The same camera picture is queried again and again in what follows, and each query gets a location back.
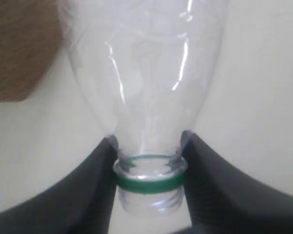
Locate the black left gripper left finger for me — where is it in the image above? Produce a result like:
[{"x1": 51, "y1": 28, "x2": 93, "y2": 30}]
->
[{"x1": 0, "y1": 137, "x2": 116, "y2": 234}]

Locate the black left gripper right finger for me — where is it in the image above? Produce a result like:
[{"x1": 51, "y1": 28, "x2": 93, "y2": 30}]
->
[{"x1": 181, "y1": 131, "x2": 293, "y2": 234}]

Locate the clear plastic bottle green label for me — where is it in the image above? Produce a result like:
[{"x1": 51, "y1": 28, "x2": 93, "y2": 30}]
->
[{"x1": 57, "y1": 0, "x2": 229, "y2": 216}]

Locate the brown woven wicker basket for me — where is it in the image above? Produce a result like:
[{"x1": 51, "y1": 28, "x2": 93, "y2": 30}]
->
[{"x1": 0, "y1": 0, "x2": 62, "y2": 102}]

